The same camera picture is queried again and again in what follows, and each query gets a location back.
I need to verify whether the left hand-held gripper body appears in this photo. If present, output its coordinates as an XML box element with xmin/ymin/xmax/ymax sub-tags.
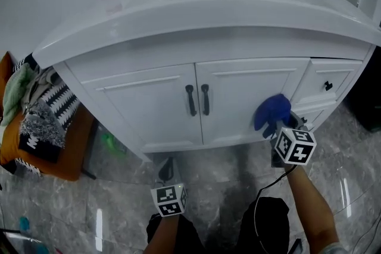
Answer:
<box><xmin>150</xmin><ymin>180</ymin><xmax>189</xmax><ymax>218</ymax></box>

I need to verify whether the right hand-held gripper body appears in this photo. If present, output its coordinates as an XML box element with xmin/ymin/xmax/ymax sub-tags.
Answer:
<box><xmin>270</xmin><ymin>124</ymin><xmax>317</xmax><ymax>169</ymax></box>

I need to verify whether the blue cloth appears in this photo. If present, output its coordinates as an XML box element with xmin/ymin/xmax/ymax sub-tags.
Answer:
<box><xmin>253</xmin><ymin>93</ymin><xmax>292</xmax><ymax>139</ymax></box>

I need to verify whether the white cabinet door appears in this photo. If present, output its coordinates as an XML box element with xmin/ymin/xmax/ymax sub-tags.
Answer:
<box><xmin>195</xmin><ymin>58</ymin><xmax>310</xmax><ymax>145</ymax></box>
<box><xmin>82</xmin><ymin>64</ymin><xmax>204</xmax><ymax>150</ymax></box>

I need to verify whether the person's right forearm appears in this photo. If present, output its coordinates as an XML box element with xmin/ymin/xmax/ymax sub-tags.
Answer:
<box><xmin>284</xmin><ymin>165</ymin><xmax>340</xmax><ymax>250</ymax></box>

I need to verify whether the person's left forearm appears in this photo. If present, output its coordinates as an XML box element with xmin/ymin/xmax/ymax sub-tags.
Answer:
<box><xmin>144</xmin><ymin>214</ymin><xmax>181</xmax><ymax>254</ymax></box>

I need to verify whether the white vanity cabinet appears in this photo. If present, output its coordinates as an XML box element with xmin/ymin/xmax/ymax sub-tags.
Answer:
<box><xmin>53</xmin><ymin>28</ymin><xmax>376</xmax><ymax>163</ymax></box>

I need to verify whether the mint green cloth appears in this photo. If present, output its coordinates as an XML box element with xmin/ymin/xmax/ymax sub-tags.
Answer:
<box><xmin>0</xmin><ymin>62</ymin><xmax>35</xmax><ymax>127</ymax></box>

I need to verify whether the person's left trouser leg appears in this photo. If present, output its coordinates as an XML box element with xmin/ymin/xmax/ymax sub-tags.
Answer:
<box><xmin>145</xmin><ymin>212</ymin><xmax>206</xmax><ymax>254</ymax></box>

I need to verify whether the person's trouser leg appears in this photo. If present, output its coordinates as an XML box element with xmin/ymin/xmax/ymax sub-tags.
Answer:
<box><xmin>145</xmin><ymin>212</ymin><xmax>206</xmax><ymax>254</ymax></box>
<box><xmin>236</xmin><ymin>196</ymin><xmax>290</xmax><ymax>254</ymax></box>

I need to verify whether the green plastic object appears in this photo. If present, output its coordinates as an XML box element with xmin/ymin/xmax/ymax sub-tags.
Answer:
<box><xmin>100</xmin><ymin>132</ymin><xmax>128</xmax><ymax>158</ymax></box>

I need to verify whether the dark green tub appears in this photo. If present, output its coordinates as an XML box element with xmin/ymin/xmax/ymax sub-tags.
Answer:
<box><xmin>345</xmin><ymin>47</ymin><xmax>381</xmax><ymax>131</ymax></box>

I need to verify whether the person's right trouser leg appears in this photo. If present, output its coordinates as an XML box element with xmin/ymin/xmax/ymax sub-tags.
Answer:
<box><xmin>236</xmin><ymin>196</ymin><xmax>290</xmax><ymax>254</ymax></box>

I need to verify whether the orange sofa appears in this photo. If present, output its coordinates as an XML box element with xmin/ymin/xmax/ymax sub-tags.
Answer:
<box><xmin>0</xmin><ymin>52</ymin><xmax>96</xmax><ymax>182</ymax></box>

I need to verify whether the person's grey sweatshirt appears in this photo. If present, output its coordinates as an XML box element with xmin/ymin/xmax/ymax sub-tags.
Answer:
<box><xmin>315</xmin><ymin>242</ymin><xmax>349</xmax><ymax>254</ymax></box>

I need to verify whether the black white zigzag blanket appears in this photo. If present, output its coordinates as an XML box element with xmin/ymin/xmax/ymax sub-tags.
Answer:
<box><xmin>13</xmin><ymin>53</ymin><xmax>80</xmax><ymax>131</ymax></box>

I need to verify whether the speckled black white knit blanket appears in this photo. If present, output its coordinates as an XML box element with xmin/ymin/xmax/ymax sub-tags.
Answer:
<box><xmin>19</xmin><ymin>101</ymin><xmax>66</xmax><ymax>158</ymax></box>

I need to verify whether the grey clothing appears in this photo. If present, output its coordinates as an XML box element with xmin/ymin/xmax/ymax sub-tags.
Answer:
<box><xmin>20</xmin><ymin>67</ymin><xmax>62</xmax><ymax>111</ymax></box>

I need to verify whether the black door handle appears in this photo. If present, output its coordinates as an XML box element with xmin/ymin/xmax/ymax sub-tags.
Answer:
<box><xmin>201</xmin><ymin>84</ymin><xmax>211</xmax><ymax>116</ymax></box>
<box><xmin>185</xmin><ymin>84</ymin><xmax>198</xmax><ymax>117</ymax></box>

